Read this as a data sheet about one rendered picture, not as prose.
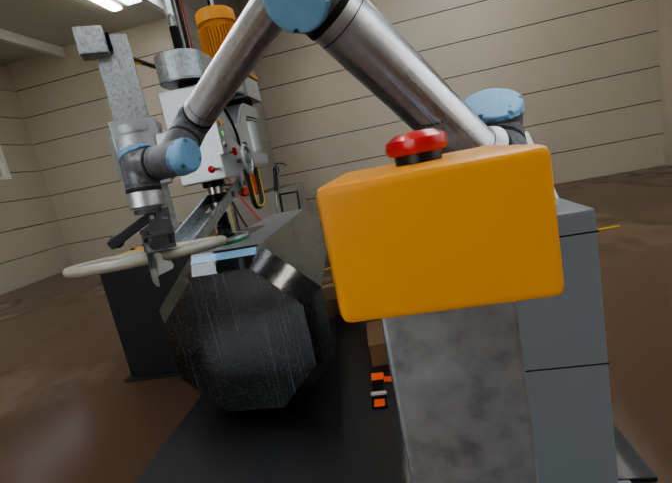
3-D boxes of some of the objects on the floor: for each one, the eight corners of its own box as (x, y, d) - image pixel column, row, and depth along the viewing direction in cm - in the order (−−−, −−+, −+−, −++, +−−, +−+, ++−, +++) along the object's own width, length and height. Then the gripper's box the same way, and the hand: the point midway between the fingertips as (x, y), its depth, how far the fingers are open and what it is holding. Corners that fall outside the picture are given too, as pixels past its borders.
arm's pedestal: (571, 400, 156) (549, 186, 142) (651, 513, 108) (630, 206, 93) (441, 411, 165) (408, 211, 150) (461, 520, 117) (415, 241, 102)
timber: (395, 363, 206) (391, 342, 204) (372, 367, 207) (368, 346, 205) (389, 337, 235) (385, 318, 233) (369, 340, 236) (365, 322, 234)
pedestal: (124, 382, 250) (88, 270, 237) (178, 334, 314) (153, 244, 301) (221, 371, 239) (189, 253, 226) (257, 324, 303) (234, 229, 290)
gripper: (168, 204, 106) (184, 282, 108) (166, 206, 117) (181, 277, 119) (132, 210, 102) (150, 290, 104) (134, 211, 113) (149, 284, 115)
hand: (154, 281), depth 110 cm, fingers closed on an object, 5 cm apart
